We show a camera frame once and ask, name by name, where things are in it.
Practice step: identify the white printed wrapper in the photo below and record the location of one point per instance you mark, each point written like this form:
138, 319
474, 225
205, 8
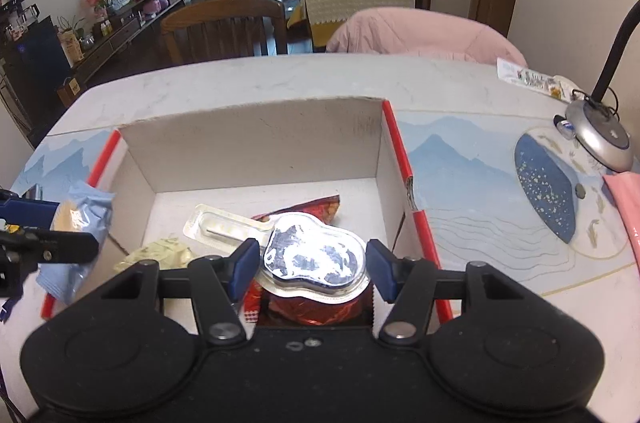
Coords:
535, 78

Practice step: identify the blue mountain print placemat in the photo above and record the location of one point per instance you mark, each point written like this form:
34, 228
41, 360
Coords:
475, 203
60, 163

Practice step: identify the silver desk lamp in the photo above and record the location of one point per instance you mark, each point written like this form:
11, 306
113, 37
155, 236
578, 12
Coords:
600, 138

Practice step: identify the red cardboard box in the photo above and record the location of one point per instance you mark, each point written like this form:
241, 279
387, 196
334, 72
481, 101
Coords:
250, 148

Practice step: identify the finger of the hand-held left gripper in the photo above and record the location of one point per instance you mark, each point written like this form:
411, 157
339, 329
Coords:
55, 247
30, 213

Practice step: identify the blue white pudding cup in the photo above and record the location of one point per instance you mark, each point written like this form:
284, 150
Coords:
310, 253

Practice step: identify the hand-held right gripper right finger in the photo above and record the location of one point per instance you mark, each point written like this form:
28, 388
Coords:
379, 268

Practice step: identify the beige paper bag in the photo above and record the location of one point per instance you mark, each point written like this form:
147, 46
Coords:
71, 47

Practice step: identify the brown paper bag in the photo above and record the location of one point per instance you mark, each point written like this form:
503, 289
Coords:
69, 92

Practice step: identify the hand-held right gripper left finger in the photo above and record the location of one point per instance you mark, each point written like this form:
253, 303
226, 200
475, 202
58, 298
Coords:
245, 263

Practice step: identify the pink jacket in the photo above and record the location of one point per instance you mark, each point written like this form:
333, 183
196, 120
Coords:
425, 35

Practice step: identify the black cabinet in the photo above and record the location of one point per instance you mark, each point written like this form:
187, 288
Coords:
35, 68

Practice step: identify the wooden dining chair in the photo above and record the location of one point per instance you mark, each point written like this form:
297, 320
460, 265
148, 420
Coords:
225, 30

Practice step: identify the yellow white sofa blanket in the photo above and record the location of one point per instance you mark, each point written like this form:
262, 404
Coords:
360, 8

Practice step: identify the dark wooden television console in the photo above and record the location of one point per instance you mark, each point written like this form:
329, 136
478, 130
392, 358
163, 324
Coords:
130, 33

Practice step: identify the pale yellow snack packet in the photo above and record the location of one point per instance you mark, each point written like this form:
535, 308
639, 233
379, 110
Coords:
155, 255

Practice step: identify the small blue white container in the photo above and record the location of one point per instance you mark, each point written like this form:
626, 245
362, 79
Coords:
565, 127

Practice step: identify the dark red foil snack packet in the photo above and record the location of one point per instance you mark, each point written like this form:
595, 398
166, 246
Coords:
310, 208

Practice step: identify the light blue snack packet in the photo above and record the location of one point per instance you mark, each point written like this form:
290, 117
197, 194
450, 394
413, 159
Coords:
82, 213

